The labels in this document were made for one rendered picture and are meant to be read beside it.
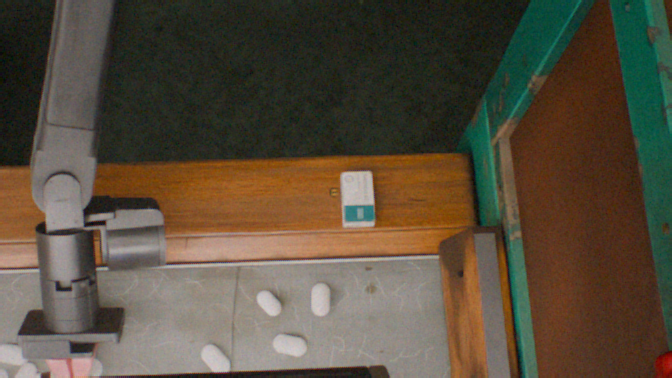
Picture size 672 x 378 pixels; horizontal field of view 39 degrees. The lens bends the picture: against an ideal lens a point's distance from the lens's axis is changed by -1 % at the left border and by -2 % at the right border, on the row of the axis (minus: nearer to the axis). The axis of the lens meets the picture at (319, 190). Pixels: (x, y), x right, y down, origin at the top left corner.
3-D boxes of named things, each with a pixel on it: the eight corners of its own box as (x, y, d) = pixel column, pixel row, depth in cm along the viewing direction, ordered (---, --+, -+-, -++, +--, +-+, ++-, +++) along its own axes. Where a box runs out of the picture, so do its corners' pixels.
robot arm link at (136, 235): (39, 148, 97) (42, 175, 89) (152, 140, 100) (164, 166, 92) (48, 256, 101) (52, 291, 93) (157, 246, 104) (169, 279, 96)
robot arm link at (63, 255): (33, 210, 97) (34, 228, 92) (102, 204, 99) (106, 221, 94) (39, 273, 99) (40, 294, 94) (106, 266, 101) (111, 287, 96)
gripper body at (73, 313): (119, 350, 96) (114, 282, 94) (17, 352, 96) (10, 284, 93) (126, 322, 103) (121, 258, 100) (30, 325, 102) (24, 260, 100)
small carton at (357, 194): (339, 177, 111) (341, 171, 109) (370, 176, 111) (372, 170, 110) (343, 227, 109) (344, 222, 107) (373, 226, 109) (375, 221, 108)
